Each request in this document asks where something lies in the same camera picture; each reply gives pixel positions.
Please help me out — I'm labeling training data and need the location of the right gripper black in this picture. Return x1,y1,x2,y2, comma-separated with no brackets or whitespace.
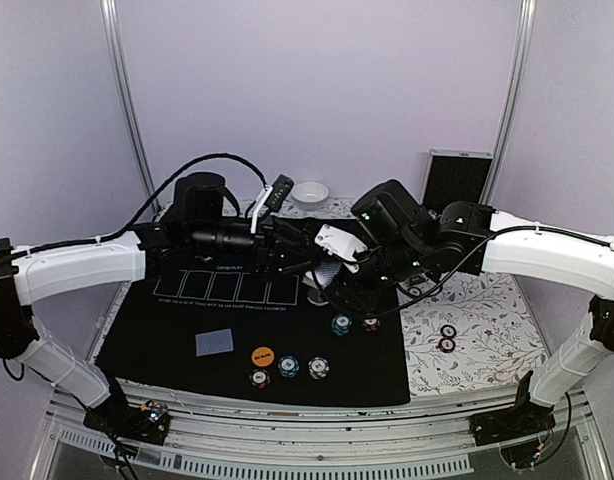
320,236,428,313

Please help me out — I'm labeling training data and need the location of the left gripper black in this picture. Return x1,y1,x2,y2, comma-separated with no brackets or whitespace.
191,217,323,283

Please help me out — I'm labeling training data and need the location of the blue playing card deck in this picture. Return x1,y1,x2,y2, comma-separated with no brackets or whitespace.
311,261,343,290

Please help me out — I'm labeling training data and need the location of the clear acrylic dealer button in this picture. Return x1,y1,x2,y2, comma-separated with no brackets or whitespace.
307,289,328,306

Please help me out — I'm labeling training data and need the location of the red black chip stack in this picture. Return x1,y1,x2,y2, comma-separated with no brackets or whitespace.
437,324,457,353

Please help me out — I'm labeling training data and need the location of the orange big blind button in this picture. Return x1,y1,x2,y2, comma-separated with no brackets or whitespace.
251,346,275,368

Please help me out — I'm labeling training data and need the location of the dealt cards front player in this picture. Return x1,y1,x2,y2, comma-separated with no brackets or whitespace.
195,329,234,357

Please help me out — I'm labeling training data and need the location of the blue peach stack front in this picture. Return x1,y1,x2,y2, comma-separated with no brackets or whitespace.
308,357,330,380

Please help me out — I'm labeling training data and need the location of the green chip stack front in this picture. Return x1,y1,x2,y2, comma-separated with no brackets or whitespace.
278,356,300,378

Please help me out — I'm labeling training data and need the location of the red black stack front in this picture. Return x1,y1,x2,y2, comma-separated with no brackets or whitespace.
249,369,271,389

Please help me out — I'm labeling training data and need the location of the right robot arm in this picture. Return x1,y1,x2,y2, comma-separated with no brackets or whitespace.
319,179,614,436

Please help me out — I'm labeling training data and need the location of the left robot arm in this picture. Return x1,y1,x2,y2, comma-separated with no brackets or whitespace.
0,172,294,434

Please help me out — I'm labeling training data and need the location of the white ceramic bowl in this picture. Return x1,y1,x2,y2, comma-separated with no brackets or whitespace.
291,181,330,210

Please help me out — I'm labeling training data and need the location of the floral tablecloth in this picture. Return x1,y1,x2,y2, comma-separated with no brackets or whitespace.
89,197,558,401

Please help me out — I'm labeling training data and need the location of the black poker mat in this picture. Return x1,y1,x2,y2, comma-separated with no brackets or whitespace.
95,216,412,407

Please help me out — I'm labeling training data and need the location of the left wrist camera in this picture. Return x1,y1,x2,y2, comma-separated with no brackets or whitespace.
249,174,294,234

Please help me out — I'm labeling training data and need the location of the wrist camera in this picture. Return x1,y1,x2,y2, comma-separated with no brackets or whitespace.
315,223,368,273
249,174,294,234

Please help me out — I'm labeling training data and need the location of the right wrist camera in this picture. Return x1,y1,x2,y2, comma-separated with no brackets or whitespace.
315,223,368,273

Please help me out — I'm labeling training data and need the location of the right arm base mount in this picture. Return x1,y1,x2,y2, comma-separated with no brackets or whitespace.
469,371,556,446

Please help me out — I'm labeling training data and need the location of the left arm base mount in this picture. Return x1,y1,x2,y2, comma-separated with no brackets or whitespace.
83,397,171,446

